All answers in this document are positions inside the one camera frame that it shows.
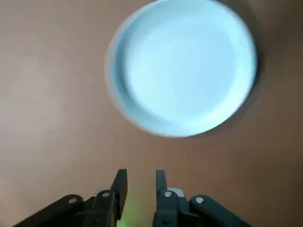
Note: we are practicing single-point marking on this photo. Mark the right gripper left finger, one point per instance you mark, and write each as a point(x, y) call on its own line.
point(101, 208)

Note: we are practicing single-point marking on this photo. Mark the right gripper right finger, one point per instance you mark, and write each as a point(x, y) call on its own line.
point(168, 210)

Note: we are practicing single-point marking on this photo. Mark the blue plate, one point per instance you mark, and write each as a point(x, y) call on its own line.
point(184, 68)

